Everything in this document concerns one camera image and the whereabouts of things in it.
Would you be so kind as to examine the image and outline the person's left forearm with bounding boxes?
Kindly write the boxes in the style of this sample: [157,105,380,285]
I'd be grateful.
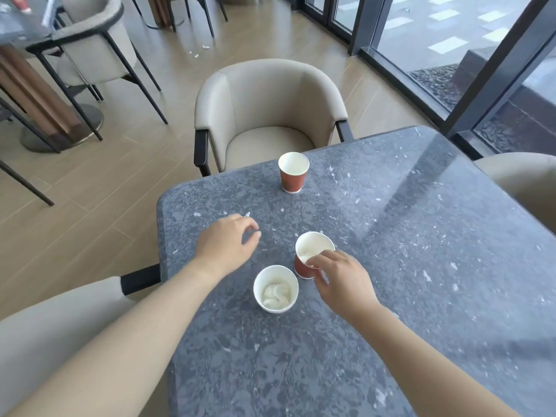
[0,255,218,417]

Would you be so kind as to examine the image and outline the dark stone block outside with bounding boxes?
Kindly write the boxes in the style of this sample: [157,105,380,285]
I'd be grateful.
[452,47,556,156]

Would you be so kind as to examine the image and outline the person's left hand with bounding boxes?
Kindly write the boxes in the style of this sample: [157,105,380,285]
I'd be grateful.
[193,214,261,278]

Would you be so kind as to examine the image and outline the dark table with wooden pedestal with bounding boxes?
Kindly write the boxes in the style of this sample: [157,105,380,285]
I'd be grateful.
[0,0,105,153]

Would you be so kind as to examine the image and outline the person's right forearm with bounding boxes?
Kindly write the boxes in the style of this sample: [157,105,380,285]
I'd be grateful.
[352,303,524,417]

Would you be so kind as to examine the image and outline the red paper cup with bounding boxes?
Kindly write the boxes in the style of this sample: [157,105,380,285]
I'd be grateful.
[294,232,336,280]
[278,152,310,195]

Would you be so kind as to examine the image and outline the dark window frame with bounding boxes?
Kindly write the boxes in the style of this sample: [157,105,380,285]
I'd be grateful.
[290,0,556,160]

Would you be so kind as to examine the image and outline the person's right hand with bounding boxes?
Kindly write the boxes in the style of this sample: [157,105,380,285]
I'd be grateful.
[306,249,384,320]

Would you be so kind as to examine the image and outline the white paper cup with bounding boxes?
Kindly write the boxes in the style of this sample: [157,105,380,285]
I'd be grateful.
[253,265,300,314]

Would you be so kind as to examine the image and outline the crumpled white tissue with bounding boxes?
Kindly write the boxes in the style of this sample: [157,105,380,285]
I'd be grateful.
[262,284,292,310]

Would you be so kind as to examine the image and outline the black metal chair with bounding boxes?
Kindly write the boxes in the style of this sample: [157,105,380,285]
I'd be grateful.
[166,0,229,39]

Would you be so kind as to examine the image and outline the beige armchair with black legs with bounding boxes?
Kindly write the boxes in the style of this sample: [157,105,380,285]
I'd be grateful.
[25,0,169,142]

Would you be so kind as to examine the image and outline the beige armchair with black arms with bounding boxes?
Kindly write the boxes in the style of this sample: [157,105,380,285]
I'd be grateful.
[0,264,162,417]
[194,59,355,178]
[473,152,556,236]

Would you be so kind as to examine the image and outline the black chair legs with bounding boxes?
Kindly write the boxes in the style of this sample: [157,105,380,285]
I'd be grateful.
[0,96,62,207]

